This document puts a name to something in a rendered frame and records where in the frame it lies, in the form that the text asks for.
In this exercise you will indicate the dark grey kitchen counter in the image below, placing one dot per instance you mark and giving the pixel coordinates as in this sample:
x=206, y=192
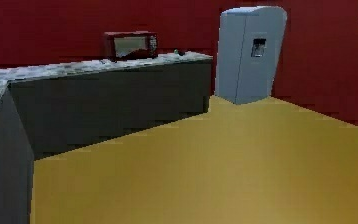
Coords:
x=97, y=100

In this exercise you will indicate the small dark round object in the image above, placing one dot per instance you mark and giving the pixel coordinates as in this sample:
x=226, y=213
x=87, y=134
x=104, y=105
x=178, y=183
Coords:
x=179, y=52

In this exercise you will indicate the red microwave oven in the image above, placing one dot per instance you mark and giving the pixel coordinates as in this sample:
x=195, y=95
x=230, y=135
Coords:
x=131, y=45

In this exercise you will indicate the grey fridge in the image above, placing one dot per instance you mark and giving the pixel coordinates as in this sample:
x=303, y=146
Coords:
x=247, y=56

